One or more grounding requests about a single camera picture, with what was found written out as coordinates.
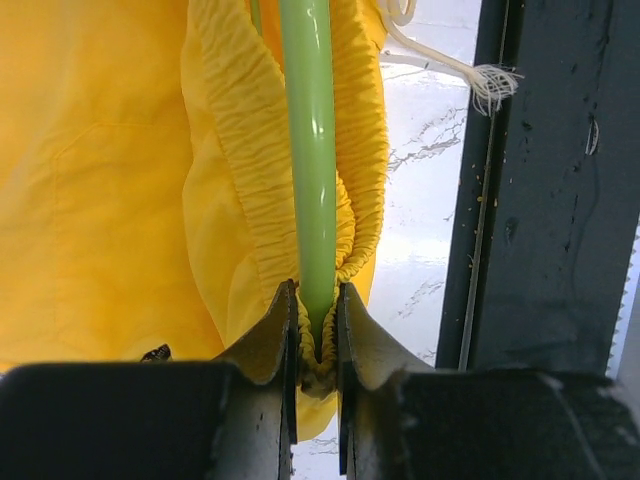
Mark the yellow shorts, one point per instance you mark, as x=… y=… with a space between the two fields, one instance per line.
x=147 y=195

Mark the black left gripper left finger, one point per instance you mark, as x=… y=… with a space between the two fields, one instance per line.
x=232 y=417

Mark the green hanger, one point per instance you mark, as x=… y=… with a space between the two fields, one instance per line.
x=306 y=41

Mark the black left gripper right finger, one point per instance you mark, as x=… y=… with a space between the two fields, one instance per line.
x=399 y=418

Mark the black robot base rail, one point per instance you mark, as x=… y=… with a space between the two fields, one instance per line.
x=547 y=209

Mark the white slotted cable duct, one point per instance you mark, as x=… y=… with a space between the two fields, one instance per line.
x=623 y=319

